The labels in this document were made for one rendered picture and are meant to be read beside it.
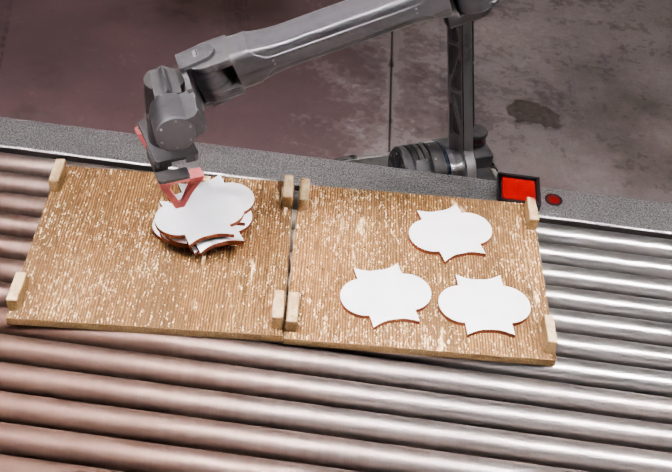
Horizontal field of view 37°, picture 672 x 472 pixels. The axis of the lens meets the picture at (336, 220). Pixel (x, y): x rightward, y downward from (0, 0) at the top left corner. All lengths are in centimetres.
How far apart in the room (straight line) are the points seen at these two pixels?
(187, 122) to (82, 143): 53
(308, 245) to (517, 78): 224
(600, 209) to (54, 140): 99
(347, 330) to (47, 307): 45
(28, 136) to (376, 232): 66
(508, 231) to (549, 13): 256
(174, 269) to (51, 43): 230
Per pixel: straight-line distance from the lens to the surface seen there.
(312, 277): 157
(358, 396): 146
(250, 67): 140
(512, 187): 181
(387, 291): 155
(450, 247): 164
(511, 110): 360
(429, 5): 139
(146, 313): 152
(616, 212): 184
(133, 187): 173
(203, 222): 158
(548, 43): 401
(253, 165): 180
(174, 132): 136
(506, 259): 166
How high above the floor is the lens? 208
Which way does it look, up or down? 43 degrees down
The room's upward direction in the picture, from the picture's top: 6 degrees clockwise
